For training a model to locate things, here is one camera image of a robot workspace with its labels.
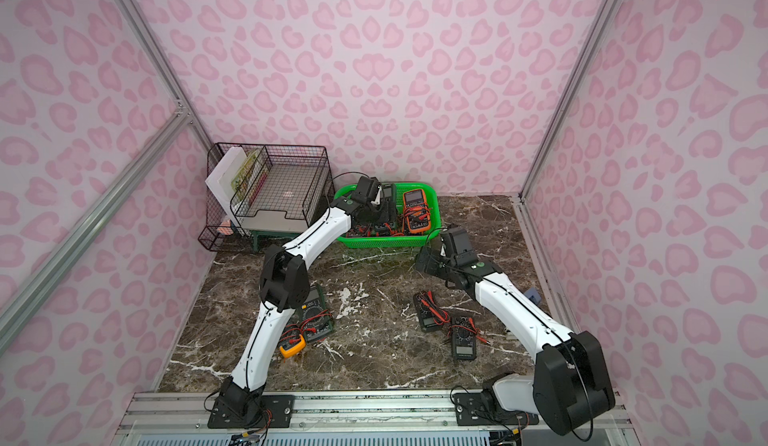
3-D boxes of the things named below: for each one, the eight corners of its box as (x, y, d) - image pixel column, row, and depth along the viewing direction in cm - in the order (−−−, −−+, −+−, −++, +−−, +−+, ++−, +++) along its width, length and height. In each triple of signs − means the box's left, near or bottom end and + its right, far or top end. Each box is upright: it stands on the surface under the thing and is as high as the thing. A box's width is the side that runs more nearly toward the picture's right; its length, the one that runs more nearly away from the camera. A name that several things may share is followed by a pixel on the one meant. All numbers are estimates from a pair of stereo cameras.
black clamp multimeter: (454, 360, 83) (456, 354, 79) (449, 323, 89) (452, 316, 85) (476, 360, 83) (480, 354, 79) (470, 323, 89) (474, 316, 85)
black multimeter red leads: (423, 334, 87) (424, 328, 84) (409, 301, 94) (410, 294, 90) (448, 324, 89) (450, 318, 86) (433, 293, 96) (435, 286, 92)
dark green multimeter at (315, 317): (308, 345, 86) (304, 340, 83) (295, 298, 95) (292, 292, 92) (337, 331, 88) (335, 326, 85) (322, 287, 97) (320, 281, 94)
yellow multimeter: (283, 359, 83) (277, 354, 80) (289, 331, 88) (284, 325, 84) (304, 359, 83) (300, 353, 79) (309, 331, 88) (305, 325, 84)
